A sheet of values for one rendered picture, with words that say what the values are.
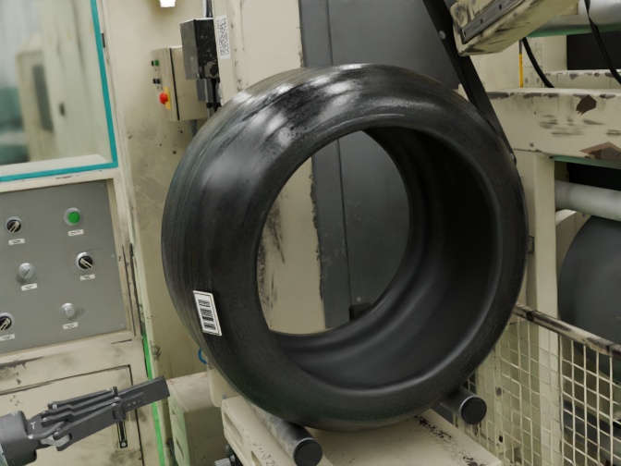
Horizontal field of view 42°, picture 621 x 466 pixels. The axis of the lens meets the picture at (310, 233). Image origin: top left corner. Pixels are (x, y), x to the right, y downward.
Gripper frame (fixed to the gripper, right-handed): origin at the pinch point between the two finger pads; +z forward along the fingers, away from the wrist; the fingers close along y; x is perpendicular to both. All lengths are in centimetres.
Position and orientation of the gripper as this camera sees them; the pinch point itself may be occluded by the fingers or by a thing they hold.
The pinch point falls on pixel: (143, 393)
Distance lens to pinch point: 123.7
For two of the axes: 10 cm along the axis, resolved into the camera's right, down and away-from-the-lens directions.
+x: 2.1, 9.4, 2.6
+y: -3.6, -1.7, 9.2
